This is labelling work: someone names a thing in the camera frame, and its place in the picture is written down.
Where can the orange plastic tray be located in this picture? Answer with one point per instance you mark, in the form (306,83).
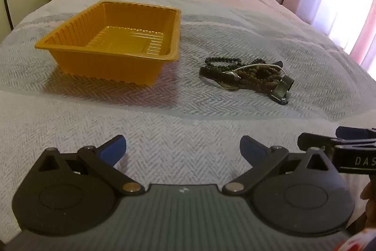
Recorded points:
(111,67)

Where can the gold round wristwatch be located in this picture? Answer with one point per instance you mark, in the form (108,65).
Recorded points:
(226,82)

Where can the black wristwatch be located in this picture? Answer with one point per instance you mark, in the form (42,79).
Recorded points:
(282,90)

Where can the red white printed clothing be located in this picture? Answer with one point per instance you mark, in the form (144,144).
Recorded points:
(362,242)

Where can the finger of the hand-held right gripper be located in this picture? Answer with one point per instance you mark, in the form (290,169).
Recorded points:
(311,140)
(352,132)

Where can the person's right hand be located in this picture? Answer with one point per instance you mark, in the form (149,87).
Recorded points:
(369,195)

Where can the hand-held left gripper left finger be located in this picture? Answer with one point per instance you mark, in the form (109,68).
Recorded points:
(113,148)

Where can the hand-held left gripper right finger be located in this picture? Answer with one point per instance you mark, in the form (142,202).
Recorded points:
(249,148)

